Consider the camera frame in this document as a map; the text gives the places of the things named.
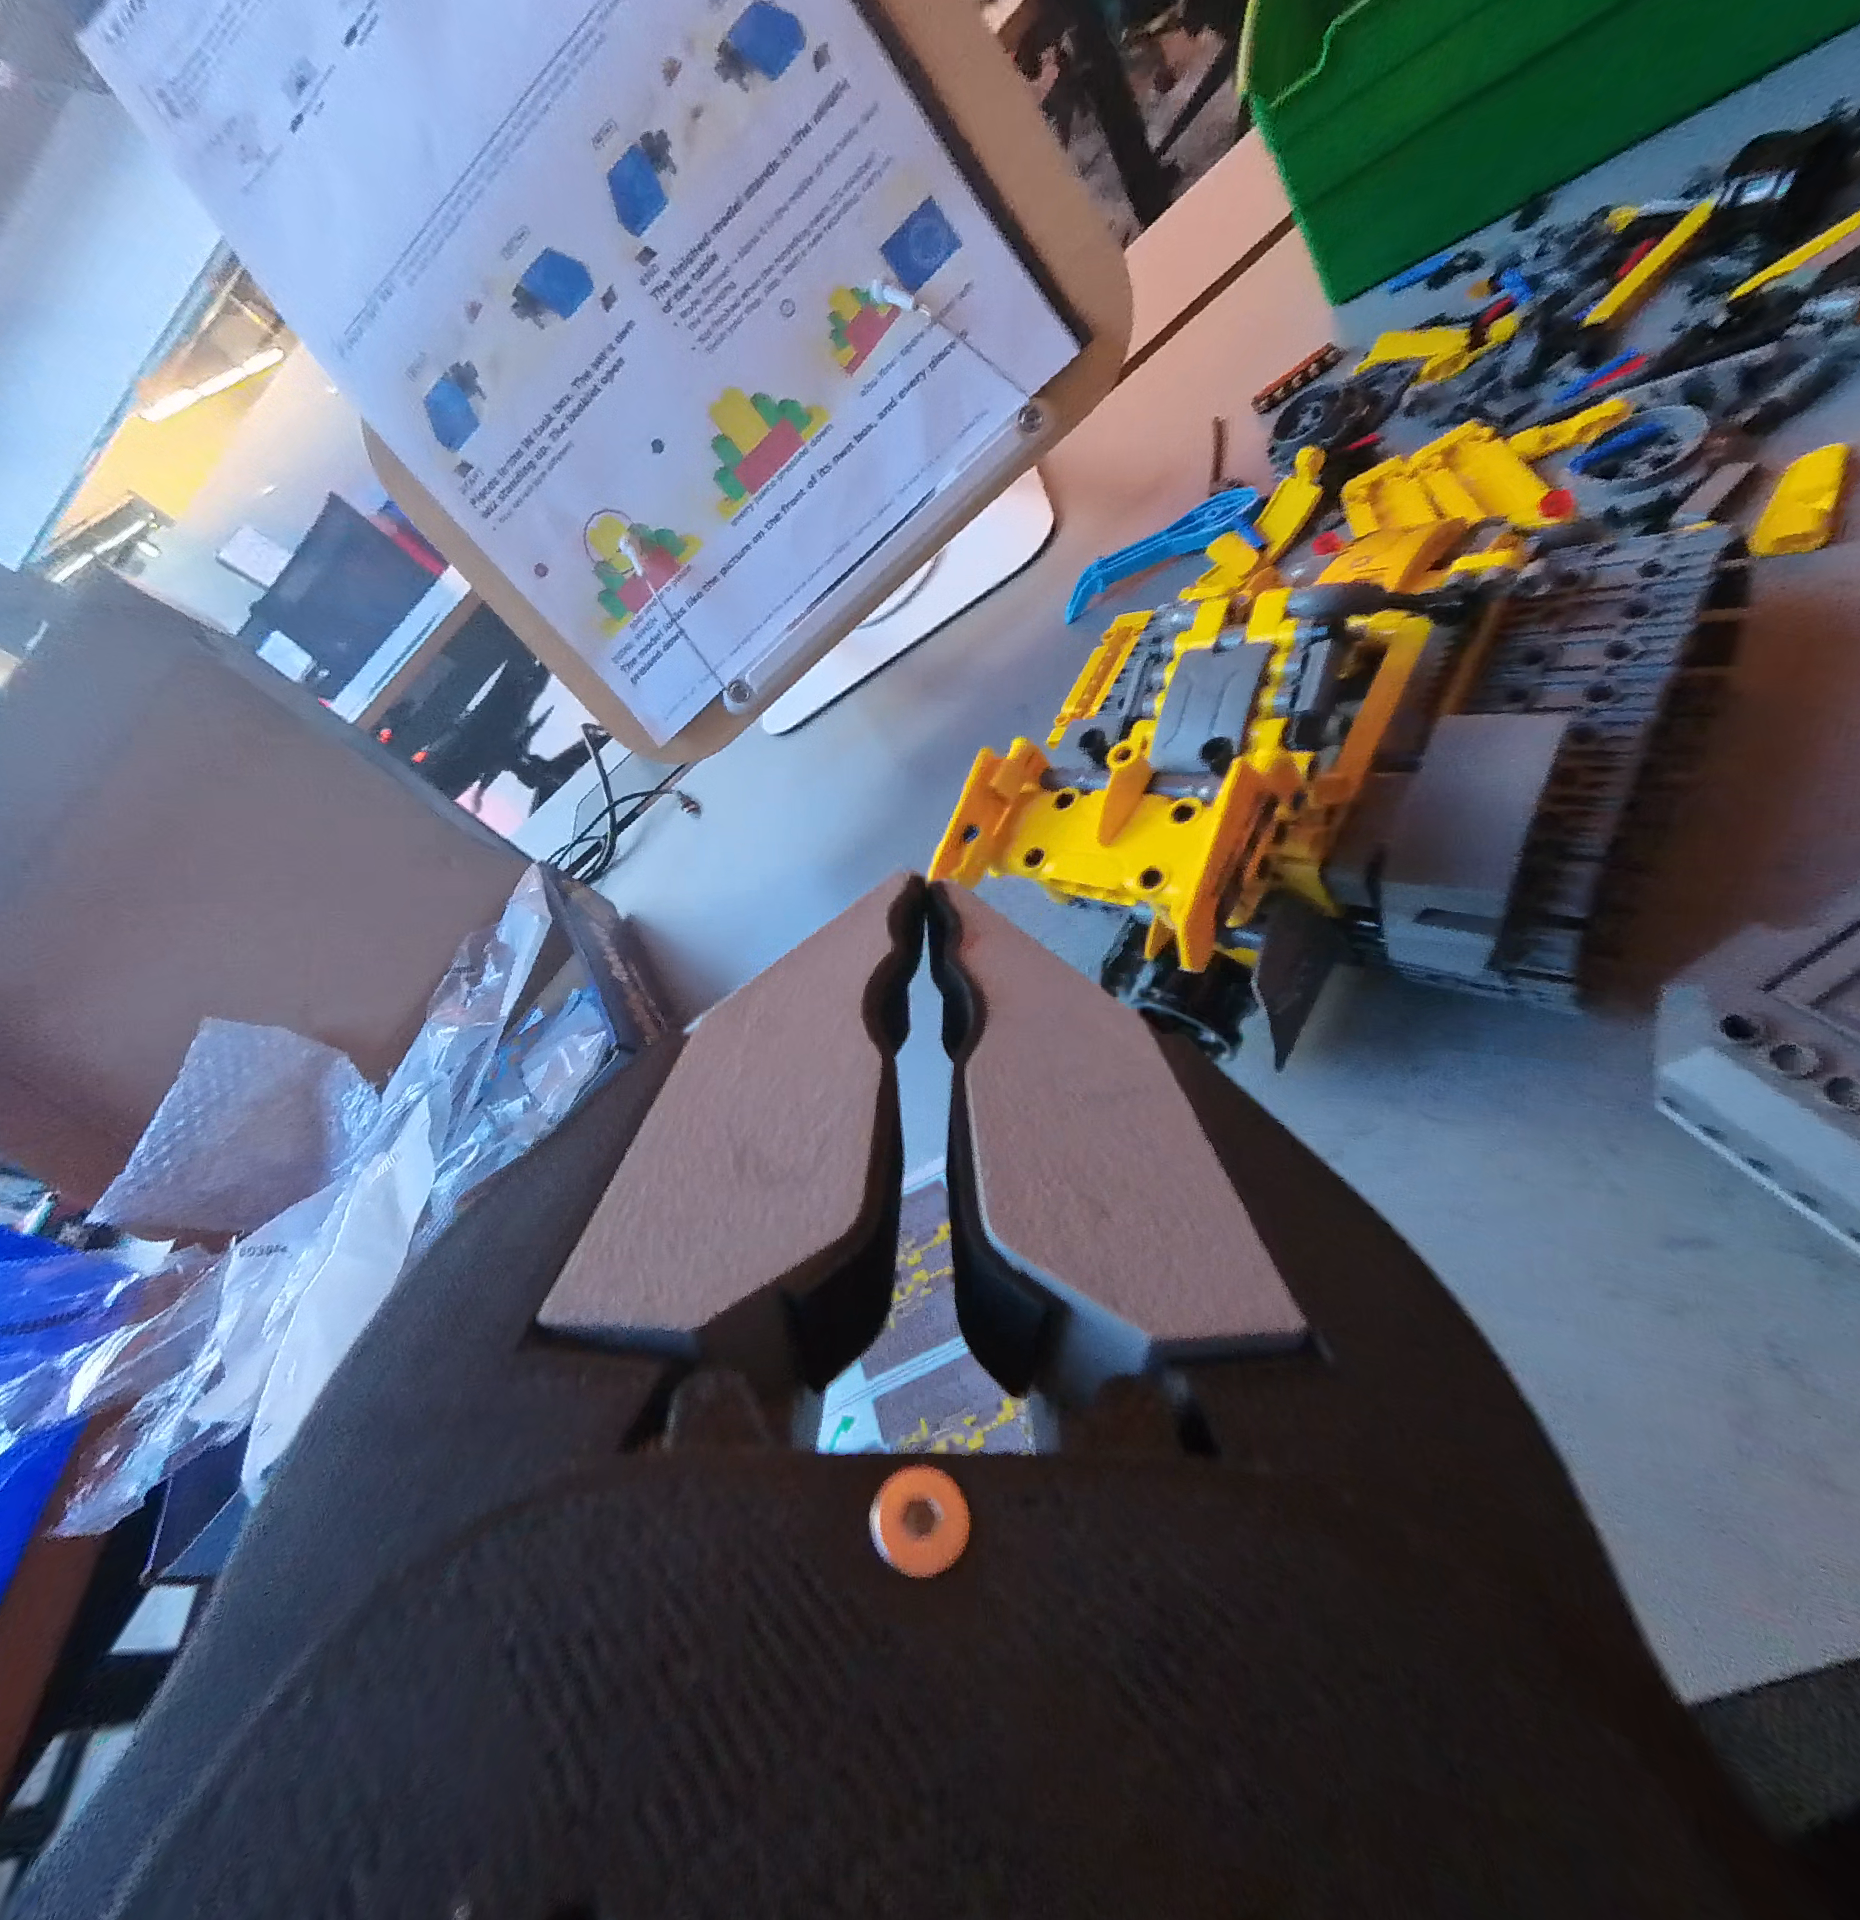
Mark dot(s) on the green plastic bin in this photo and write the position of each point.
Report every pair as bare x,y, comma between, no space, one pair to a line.
1469,135

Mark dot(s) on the grey studded brick block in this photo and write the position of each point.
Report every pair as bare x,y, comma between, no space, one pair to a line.
1771,1112

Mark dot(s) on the printed instruction booklet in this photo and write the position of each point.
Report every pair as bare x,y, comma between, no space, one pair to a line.
929,1395

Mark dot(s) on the dark flat box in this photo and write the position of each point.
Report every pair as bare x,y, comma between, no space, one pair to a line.
616,961

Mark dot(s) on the yellow toy brick bulldozer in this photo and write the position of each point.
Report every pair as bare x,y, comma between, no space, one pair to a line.
1246,720

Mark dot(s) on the clear plastic bags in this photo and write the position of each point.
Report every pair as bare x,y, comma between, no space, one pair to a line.
345,1245

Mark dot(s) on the black monitor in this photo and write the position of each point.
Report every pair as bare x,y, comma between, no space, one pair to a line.
345,584

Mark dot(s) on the black office chair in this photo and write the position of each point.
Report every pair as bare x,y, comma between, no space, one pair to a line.
480,706

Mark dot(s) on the yellow curved brick panel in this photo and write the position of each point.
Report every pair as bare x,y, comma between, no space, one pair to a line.
1801,503

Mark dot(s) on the blue plastic bag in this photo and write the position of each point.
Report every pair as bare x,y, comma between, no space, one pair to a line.
30,1349

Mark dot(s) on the blue brick separator tool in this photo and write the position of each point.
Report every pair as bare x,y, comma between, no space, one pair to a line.
1156,547

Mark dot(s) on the wooden board with instruction sheet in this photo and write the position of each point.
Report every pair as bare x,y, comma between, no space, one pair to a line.
644,300

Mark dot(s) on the white stand base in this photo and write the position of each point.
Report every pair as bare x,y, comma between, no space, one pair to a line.
929,632

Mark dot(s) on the white bubble wrap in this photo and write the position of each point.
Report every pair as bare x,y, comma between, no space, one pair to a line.
226,1125

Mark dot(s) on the brown cardboard box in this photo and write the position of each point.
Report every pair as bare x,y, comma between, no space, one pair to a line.
196,869

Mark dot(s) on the pile of loose brick parts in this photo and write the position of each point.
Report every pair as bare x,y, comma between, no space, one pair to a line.
1667,300

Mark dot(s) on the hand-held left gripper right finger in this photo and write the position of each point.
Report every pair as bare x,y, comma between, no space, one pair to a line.
1112,1170

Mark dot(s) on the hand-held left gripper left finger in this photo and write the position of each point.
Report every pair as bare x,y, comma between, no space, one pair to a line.
750,1155

